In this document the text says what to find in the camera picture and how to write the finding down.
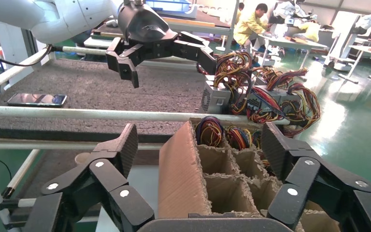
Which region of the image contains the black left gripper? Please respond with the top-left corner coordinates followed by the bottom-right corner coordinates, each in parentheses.
top-left (105, 1), bottom-right (217, 88)

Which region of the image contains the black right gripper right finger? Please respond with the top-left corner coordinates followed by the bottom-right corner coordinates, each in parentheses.
top-left (260, 121), bottom-right (371, 232)

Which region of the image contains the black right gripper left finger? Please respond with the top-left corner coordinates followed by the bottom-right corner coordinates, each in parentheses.
top-left (22, 123), bottom-right (156, 232)

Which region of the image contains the beige paper cup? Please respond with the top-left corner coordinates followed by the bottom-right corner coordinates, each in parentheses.
top-left (74, 152), bottom-right (92, 165)

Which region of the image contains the blue plastic tray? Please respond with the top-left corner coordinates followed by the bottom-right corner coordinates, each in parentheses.
top-left (145, 0), bottom-right (193, 14)

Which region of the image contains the workbench with shelf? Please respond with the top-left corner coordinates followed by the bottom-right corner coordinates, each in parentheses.
top-left (83, 0), bottom-right (239, 68)

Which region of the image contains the grey felt mat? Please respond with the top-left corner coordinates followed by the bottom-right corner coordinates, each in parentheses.
top-left (13, 149), bottom-right (160, 201)

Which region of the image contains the front grey power supply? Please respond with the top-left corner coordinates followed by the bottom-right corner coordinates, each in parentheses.
top-left (0, 58), bottom-right (205, 143)

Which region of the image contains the brown cardboard box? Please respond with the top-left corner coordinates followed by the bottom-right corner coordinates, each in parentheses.
top-left (157, 117), bottom-right (344, 232)

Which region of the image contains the cardboard cell divider insert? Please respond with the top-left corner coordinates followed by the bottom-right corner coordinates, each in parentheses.
top-left (193, 141), bottom-right (301, 216)

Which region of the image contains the person in yellow coat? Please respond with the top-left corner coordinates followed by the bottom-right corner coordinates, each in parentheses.
top-left (232, 3), bottom-right (271, 54)
top-left (235, 2), bottom-right (245, 25)
top-left (292, 20), bottom-right (321, 43)

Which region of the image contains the black smartphone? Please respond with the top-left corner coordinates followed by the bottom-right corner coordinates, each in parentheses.
top-left (7, 93), bottom-right (68, 108)

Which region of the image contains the white work table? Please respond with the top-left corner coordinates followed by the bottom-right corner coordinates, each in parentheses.
top-left (257, 33), bottom-right (328, 70)
top-left (338, 44), bottom-right (371, 86)

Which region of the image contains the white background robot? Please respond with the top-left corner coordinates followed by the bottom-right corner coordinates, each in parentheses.
top-left (272, 0), bottom-right (317, 26)
top-left (323, 4), bottom-right (371, 72)

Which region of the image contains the short white frame pipe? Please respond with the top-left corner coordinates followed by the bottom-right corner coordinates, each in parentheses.
top-left (0, 198), bottom-right (37, 211)

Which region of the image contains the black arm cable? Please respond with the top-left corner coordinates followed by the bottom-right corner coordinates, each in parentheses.
top-left (0, 44), bottom-right (54, 68)

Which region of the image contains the white metal post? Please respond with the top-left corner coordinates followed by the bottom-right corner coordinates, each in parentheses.
top-left (0, 20), bottom-right (50, 87)

